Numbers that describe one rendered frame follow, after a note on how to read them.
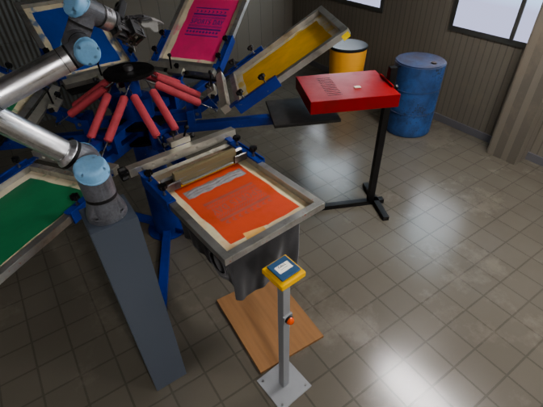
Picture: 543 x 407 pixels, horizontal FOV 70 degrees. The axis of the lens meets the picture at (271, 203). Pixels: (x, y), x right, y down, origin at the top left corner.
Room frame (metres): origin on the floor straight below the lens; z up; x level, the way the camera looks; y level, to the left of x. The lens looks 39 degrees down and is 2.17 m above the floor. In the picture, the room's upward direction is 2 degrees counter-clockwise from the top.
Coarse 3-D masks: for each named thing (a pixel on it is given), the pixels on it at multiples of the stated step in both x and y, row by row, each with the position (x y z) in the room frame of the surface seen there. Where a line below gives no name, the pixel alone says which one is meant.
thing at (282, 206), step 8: (232, 168) 1.84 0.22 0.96; (240, 168) 1.83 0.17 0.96; (208, 176) 1.76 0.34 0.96; (216, 176) 1.76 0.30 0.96; (248, 176) 1.75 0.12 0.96; (224, 184) 1.68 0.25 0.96; (232, 184) 1.68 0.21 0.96; (240, 184) 1.68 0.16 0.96; (256, 184) 1.67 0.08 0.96; (264, 184) 1.67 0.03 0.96; (272, 192) 1.60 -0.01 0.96; (280, 200) 1.53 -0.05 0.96; (288, 200) 1.53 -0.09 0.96; (264, 208) 1.47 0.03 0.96; (272, 208) 1.47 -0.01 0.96; (280, 208) 1.47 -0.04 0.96; (288, 208) 1.47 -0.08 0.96; (264, 216) 1.41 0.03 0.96; (272, 216) 1.41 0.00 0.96; (280, 216) 1.41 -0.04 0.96
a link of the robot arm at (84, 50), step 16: (80, 32) 1.28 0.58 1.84; (64, 48) 1.19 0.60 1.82; (80, 48) 1.18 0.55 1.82; (96, 48) 1.20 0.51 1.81; (32, 64) 1.14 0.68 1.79; (48, 64) 1.15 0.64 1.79; (64, 64) 1.16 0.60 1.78; (80, 64) 1.19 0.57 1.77; (0, 80) 1.09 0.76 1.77; (16, 80) 1.10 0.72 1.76; (32, 80) 1.11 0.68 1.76; (48, 80) 1.14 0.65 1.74; (0, 96) 1.06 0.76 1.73; (16, 96) 1.08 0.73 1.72; (0, 112) 1.07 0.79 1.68
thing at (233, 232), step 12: (204, 180) 1.72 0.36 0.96; (180, 192) 1.62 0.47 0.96; (204, 192) 1.62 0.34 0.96; (216, 192) 1.61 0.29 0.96; (192, 204) 1.52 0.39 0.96; (204, 216) 1.42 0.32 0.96; (252, 216) 1.41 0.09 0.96; (216, 228) 1.34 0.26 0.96; (228, 228) 1.34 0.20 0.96; (240, 228) 1.33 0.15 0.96; (252, 228) 1.33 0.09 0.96; (228, 240) 1.26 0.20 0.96
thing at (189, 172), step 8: (224, 152) 1.84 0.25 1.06; (232, 152) 1.85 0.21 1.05; (208, 160) 1.76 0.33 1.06; (216, 160) 1.79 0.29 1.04; (224, 160) 1.82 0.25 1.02; (232, 160) 1.85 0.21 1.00; (184, 168) 1.69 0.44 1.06; (192, 168) 1.70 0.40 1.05; (200, 168) 1.73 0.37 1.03; (208, 168) 1.76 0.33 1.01; (176, 176) 1.64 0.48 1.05; (184, 176) 1.67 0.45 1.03; (192, 176) 1.69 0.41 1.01
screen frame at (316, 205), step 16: (192, 160) 1.88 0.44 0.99; (160, 176) 1.74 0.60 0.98; (272, 176) 1.72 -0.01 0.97; (304, 192) 1.55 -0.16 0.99; (176, 208) 1.45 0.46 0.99; (304, 208) 1.42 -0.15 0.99; (320, 208) 1.44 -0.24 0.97; (192, 224) 1.33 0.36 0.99; (288, 224) 1.32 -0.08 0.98; (208, 240) 1.22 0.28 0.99; (256, 240) 1.22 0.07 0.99; (224, 256) 1.12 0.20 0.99; (240, 256) 1.15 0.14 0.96
